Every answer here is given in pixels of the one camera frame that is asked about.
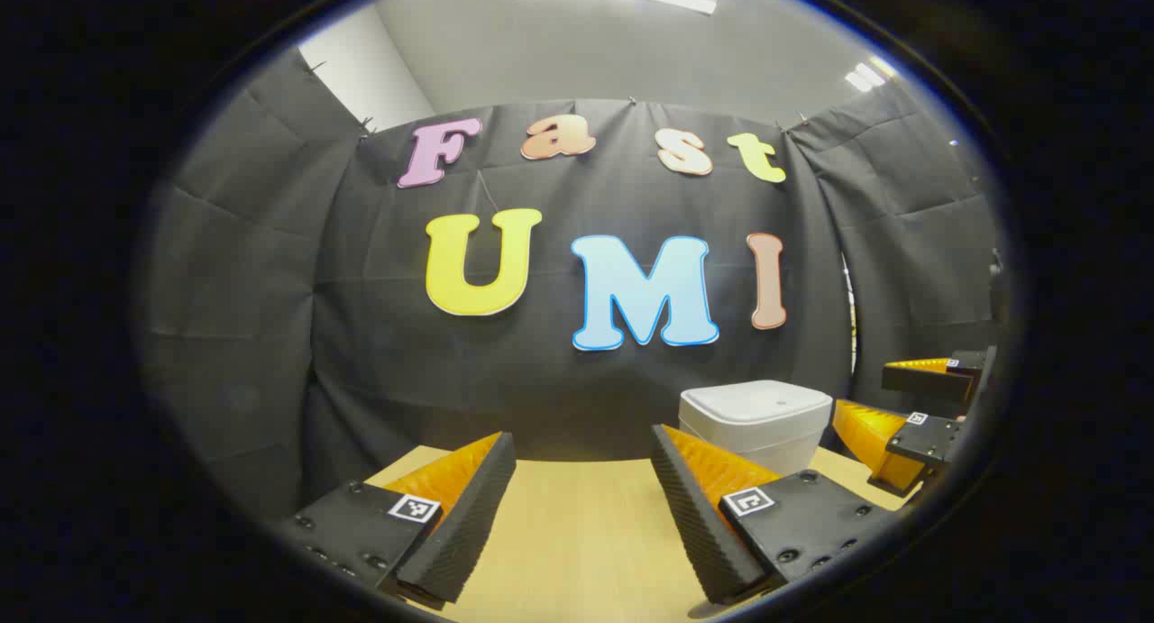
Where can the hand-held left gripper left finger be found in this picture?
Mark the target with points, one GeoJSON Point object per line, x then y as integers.
{"type": "Point", "coordinates": [469, 515]}

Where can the grey desktop garbage bin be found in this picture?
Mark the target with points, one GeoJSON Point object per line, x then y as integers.
{"type": "Point", "coordinates": [753, 407]}

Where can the small ceiling light panel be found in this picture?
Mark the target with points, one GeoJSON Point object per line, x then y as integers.
{"type": "Point", "coordinates": [870, 75]}

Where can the wooden desktop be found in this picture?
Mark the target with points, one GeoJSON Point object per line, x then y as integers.
{"type": "Point", "coordinates": [577, 533]}

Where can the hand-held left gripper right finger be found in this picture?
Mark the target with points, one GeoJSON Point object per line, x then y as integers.
{"type": "Point", "coordinates": [694, 524]}

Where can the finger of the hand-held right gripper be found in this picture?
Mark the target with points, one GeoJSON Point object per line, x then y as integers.
{"type": "Point", "coordinates": [938, 381]}
{"type": "Point", "coordinates": [929, 438]}

